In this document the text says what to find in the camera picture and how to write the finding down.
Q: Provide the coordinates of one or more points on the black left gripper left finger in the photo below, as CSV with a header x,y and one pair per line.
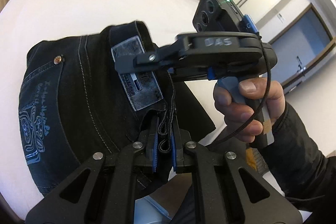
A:
x,y
102,190

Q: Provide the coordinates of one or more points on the light blue plastic stool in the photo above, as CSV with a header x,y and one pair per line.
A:
x,y
148,211

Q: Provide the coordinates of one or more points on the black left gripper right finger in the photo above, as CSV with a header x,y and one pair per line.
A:
x,y
225,188

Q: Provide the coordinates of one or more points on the white bed mattress sheet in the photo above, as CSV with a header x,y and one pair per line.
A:
x,y
24,23

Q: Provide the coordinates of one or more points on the black jacket sleeve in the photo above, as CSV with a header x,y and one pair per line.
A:
x,y
303,173

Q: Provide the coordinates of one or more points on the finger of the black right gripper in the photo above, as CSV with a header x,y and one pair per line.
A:
x,y
162,55

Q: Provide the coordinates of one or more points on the black jeans pants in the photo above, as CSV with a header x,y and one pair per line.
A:
x,y
72,104

